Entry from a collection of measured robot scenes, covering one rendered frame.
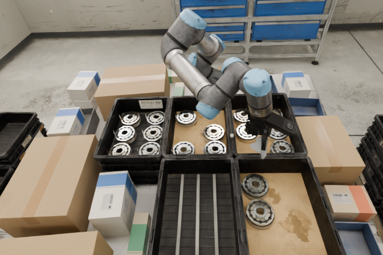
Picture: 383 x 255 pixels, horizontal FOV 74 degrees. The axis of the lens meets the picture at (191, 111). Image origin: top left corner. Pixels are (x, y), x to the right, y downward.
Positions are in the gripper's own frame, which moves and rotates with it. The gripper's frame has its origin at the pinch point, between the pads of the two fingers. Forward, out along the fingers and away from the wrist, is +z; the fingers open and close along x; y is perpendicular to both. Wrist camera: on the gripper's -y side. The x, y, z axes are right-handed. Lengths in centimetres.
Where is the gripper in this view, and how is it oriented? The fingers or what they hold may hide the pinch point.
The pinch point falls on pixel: (270, 143)
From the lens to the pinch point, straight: 102.4
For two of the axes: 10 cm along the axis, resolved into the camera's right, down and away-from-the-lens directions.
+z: 2.8, 6.2, 7.4
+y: -8.6, -1.9, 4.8
